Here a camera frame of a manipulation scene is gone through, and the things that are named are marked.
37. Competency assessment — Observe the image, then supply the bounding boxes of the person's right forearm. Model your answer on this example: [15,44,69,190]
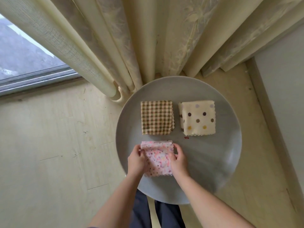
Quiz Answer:
[176,174,256,228]

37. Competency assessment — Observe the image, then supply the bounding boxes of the cream polka dot cloths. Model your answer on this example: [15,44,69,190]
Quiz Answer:
[179,100,217,138]

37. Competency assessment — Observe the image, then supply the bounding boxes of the person's black trouser leg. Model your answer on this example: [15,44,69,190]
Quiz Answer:
[154,199,186,228]
[128,189,153,228]

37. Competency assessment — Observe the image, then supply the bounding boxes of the person's right hand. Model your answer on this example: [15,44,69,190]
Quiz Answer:
[168,143,191,181]

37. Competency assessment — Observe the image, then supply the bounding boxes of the person's left hand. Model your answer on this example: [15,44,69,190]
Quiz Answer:
[127,144,148,180]

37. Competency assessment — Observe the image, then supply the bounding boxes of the white bundled curtain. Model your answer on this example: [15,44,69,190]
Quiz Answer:
[0,0,304,103]

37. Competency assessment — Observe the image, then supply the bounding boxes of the white round table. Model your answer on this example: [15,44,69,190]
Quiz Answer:
[115,76,243,205]

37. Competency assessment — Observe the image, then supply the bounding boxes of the person's left forearm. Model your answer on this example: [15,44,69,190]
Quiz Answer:
[88,173,143,228]

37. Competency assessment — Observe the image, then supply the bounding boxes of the brown checked cloth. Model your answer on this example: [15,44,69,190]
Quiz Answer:
[141,100,175,136]

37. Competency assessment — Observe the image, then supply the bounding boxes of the pink floral cloth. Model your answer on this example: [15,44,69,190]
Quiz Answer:
[140,140,175,178]

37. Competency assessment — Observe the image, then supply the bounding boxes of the white sliding door frame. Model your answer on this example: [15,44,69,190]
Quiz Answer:
[0,64,79,97]

